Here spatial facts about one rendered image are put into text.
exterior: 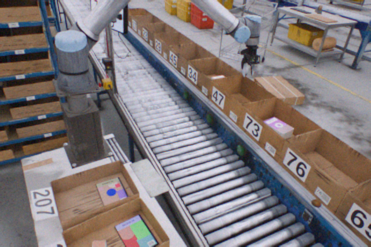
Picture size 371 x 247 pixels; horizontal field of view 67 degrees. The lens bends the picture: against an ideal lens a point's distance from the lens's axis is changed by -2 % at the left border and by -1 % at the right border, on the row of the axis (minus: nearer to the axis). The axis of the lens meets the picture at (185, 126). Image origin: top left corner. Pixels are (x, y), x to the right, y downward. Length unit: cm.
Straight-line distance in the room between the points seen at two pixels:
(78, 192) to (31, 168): 38
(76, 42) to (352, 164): 156
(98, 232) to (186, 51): 194
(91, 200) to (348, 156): 138
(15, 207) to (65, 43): 166
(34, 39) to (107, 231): 165
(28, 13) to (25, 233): 164
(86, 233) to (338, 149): 138
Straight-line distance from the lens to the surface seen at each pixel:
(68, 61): 154
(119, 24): 241
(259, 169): 179
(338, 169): 181
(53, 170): 183
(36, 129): 288
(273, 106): 203
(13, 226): 265
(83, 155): 182
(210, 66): 256
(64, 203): 161
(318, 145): 185
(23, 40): 255
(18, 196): 286
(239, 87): 229
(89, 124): 170
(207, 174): 172
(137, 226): 144
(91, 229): 145
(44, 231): 155
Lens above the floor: 193
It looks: 35 degrees down
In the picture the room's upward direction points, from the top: 4 degrees clockwise
